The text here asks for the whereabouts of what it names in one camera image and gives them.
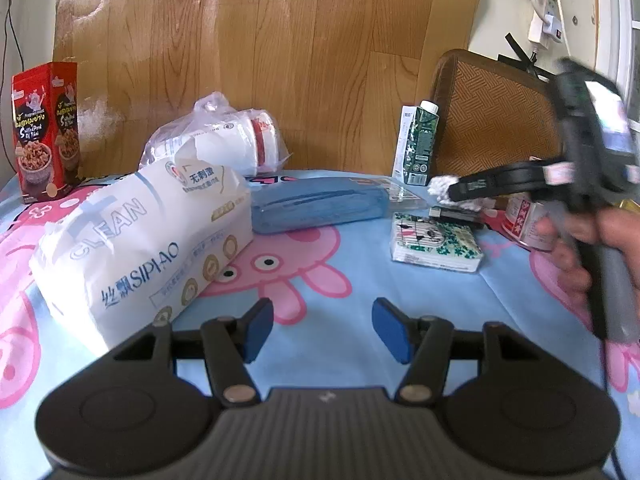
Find cotton swab pack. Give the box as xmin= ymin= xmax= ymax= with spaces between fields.
xmin=425 ymin=173 xmax=497 ymax=213

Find green patterned tissue packet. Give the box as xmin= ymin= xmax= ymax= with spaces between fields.
xmin=390 ymin=212 xmax=484 ymax=273

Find person's right hand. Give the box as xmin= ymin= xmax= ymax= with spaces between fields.
xmin=534 ymin=201 xmax=640 ymax=311

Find red white tin can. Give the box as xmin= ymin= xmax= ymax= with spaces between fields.
xmin=502 ymin=193 xmax=554 ymax=252

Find green white drink carton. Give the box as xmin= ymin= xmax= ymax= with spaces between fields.
xmin=392 ymin=100 xmax=439 ymax=186

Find blue pig print tablecloth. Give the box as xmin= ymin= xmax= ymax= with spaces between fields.
xmin=1 ymin=181 xmax=639 ymax=479

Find white power strip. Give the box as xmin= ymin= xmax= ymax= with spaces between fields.
xmin=527 ymin=0 xmax=566 ymax=51

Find large white tissue pack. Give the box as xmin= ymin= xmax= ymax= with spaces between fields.
xmin=29 ymin=156 xmax=253 ymax=356

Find blue folded towel pack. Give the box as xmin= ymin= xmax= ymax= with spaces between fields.
xmin=250 ymin=177 xmax=390 ymax=235

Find white framed glass door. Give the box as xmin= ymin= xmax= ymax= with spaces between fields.
xmin=594 ymin=0 xmax=639 ymax=132

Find bagged white paper rolls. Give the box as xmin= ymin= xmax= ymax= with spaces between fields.
xmin=139 ymin=91 xmax=290 ymax=177

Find wood pattern board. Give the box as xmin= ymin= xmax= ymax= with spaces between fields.
xmin=54 ymin=0 xmax=480 ymax=177

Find red snack box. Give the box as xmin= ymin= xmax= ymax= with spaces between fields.
xmin=11 ymin=62 xmax=80 ymax=204

